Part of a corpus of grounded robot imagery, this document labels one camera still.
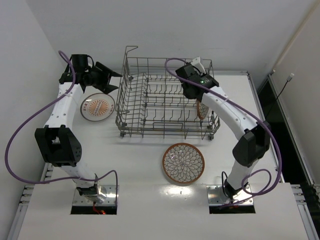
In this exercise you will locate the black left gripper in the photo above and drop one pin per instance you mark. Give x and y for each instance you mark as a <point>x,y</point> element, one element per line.
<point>97,78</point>

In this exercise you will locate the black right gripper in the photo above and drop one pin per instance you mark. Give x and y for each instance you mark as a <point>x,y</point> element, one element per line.
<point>188,91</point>

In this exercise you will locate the floral plate orange rim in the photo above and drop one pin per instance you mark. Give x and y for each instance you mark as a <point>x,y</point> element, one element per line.
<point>183,163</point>
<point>202,110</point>

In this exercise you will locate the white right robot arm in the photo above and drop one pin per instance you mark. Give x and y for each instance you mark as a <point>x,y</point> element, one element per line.
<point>252,139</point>

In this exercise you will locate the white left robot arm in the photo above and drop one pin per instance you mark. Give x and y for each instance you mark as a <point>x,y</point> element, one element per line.
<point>56,141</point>

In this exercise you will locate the orange sunburst glass plate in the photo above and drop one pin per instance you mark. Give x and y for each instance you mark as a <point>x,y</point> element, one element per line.
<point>97,107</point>

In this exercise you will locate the floral plate orange rim front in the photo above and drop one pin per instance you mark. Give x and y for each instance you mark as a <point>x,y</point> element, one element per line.
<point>183,163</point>

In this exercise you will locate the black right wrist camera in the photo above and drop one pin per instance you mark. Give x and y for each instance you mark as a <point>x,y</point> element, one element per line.
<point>208,81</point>

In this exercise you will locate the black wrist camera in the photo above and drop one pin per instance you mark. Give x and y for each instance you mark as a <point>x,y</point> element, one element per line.
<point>208,81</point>
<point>78,60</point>

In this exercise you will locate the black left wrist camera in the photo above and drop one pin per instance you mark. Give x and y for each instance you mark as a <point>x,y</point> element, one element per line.
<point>78,60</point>

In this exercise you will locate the grey wire dish rack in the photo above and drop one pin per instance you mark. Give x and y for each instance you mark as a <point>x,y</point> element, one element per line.
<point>150,101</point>

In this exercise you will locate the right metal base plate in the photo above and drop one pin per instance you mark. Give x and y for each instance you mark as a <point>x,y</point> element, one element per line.
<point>216,197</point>

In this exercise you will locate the metal base plate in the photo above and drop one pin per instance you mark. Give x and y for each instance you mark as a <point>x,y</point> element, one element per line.
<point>102,195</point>
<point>216,197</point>

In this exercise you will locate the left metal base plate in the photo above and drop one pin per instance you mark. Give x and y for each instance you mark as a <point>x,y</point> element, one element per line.
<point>102,195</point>

